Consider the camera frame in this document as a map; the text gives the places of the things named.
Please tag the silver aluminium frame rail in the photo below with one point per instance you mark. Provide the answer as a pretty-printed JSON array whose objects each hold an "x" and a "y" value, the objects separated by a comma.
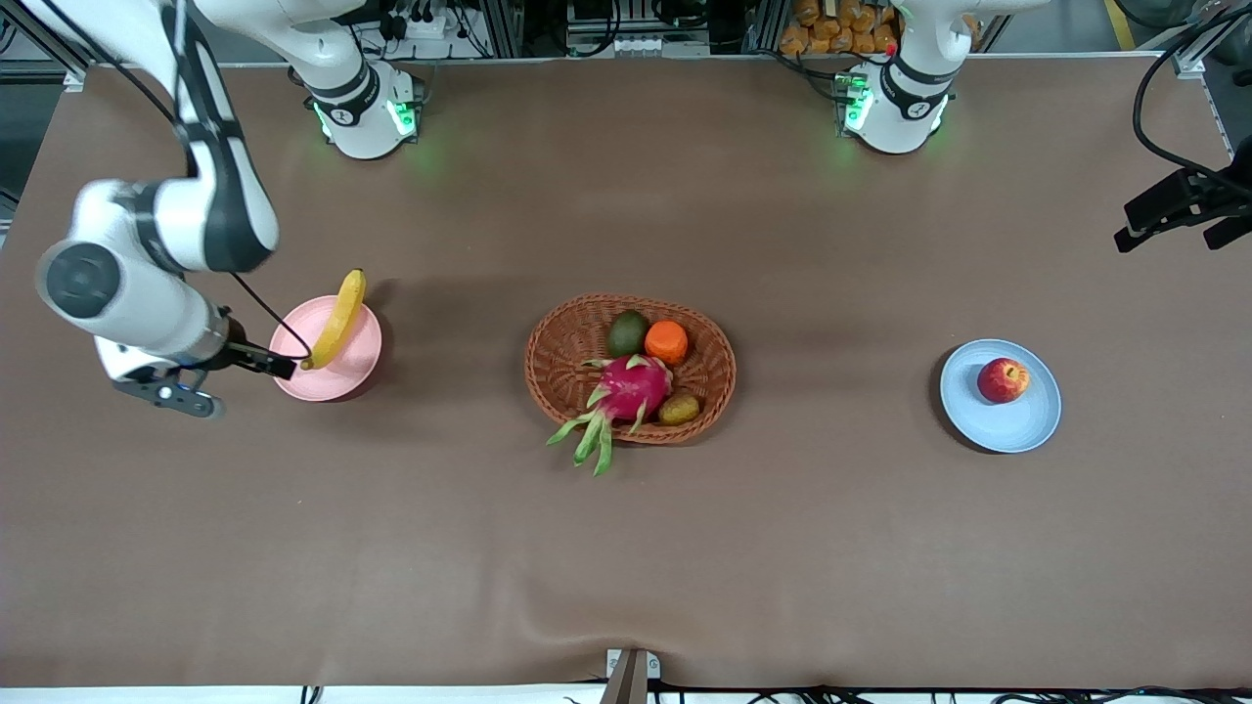
[{"x": 1213, "y": 108}]

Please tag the pink round plate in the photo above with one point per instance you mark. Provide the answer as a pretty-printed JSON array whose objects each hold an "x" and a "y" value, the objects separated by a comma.
[{"x": 342, "y": 379}]

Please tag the yellow banana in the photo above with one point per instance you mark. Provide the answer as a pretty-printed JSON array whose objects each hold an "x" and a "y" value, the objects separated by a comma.
[{"x": 337, "y": 318}]

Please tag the white power strip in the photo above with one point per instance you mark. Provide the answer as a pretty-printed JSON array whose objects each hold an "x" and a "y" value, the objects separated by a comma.
[{"x": 421, "y": 24}]

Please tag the grey equipment rack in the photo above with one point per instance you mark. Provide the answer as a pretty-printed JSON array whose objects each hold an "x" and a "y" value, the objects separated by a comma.
[{"x": 636, "y": 24}]

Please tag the brown table mat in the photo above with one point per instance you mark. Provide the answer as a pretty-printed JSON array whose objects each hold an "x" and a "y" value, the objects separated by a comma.
[{"x": 391, "y": 538}]

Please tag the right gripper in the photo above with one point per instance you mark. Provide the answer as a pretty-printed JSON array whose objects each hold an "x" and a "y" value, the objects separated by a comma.
[{"x": 240, "y": 353}]

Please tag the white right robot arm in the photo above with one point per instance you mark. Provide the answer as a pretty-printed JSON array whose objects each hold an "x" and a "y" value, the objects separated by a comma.
[{"x": 127, "y": 293}]

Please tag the silver table corner bracket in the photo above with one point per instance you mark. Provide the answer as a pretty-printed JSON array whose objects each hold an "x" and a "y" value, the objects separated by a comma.
[{"x": 74, "y": 78}]

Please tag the red yellow apple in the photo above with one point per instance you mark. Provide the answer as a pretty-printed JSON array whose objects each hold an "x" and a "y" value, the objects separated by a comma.
[{"x": 1003, "y": 381}]

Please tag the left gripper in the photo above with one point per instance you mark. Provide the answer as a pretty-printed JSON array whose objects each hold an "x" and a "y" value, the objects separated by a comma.
[{"x": 1187, "y": 189}]

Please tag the pile of orange bread toys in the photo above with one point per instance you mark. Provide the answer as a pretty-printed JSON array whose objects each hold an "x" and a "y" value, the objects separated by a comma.
[{"x": 831, "y": 34}]

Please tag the brown woven wicker basket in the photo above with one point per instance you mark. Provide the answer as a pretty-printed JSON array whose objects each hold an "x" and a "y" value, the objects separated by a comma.
[{"x": 562, "y": 362}]

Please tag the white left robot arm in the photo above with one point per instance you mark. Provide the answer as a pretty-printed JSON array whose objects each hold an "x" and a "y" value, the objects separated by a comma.
[{"x": 900, "y": 108}]

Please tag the orange fruit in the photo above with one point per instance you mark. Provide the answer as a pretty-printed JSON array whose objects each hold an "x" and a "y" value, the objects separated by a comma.
[{"x": 666, "y": 342}]

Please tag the light blue round plate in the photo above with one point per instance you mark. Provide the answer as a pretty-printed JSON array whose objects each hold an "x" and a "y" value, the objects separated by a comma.
[{"x": 1007, "y": 430}]

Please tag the dark green avocado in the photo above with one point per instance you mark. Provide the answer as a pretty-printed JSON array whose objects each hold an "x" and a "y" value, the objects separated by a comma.
[{"x": 628, "y": 332}]

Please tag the silver clamp bracket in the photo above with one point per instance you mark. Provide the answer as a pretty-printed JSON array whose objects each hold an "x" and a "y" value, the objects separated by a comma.
[{"x": 650, "y": 665}]

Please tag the grey camera pole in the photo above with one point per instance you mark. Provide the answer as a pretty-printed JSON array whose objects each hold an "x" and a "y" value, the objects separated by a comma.
[{"x": 626, "y": 684}]

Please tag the pink dragon fruit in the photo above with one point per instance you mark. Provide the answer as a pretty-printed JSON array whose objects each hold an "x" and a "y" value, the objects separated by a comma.
[{"x": 636, "y": 391}]

